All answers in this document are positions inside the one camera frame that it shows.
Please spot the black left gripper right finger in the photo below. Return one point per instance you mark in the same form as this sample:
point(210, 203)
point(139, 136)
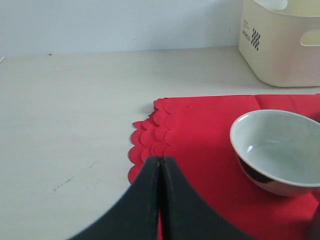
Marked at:
point(183, 213)

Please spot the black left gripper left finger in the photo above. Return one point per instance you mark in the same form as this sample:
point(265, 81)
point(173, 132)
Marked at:
point(135, 215)

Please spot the red cloth placemat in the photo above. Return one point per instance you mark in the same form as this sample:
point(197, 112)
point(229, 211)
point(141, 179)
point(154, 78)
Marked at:
point(195, 132)

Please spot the grey ceramic bowl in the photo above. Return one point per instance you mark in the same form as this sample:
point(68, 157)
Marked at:
point(278, 150)

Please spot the cream plastic bin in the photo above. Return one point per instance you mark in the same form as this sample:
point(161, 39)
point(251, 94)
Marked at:
point(280, 41)

